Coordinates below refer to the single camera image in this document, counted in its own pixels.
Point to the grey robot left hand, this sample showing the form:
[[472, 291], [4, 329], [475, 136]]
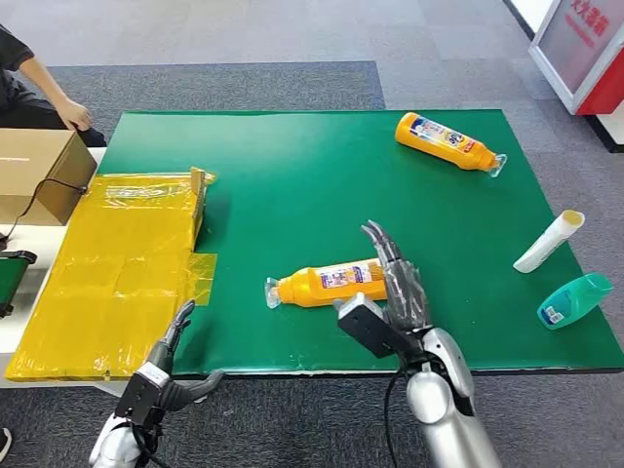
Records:
[[168, 352]]

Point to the white tube bottle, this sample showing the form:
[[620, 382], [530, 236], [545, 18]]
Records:
[[548, 242]]

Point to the person's hand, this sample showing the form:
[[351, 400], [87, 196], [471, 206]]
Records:
[[75, 116]]

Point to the orange bottle with clear cap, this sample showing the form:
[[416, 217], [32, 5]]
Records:
[[438, 139], [317, 287]]

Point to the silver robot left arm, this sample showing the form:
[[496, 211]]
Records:
[[117, 449]]

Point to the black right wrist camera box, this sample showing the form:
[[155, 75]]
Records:
[[368, 326]]

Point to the yellow plastic wrapped board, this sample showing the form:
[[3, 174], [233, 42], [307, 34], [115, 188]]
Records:
[[117, 271]]

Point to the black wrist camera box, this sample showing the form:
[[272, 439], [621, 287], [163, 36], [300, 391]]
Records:
[[368, 326], [139, 394]]

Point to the person's forearm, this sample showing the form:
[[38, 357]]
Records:
[[46, 84]]

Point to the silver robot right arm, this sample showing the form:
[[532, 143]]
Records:
[[448, 413]]

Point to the teal plastic bottle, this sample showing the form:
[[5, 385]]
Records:
[[573, 302]]

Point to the green table mat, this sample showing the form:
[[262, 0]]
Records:
[[317, 181]]

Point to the brown cardboard box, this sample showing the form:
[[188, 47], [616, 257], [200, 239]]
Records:
[[34, 171]]

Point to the black shoe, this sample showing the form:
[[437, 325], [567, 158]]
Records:
[[4, 444]]

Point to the green container with black rim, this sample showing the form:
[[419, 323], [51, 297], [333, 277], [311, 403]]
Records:
[[12, 278]]

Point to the person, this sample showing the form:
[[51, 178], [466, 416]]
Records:
[[14, 97]]

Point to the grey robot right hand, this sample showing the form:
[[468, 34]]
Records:
[[407, 294]]

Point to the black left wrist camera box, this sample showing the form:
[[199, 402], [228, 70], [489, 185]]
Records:
[[139, 394]]

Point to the red and white sign box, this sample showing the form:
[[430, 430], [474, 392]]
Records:
[[580, 45]]

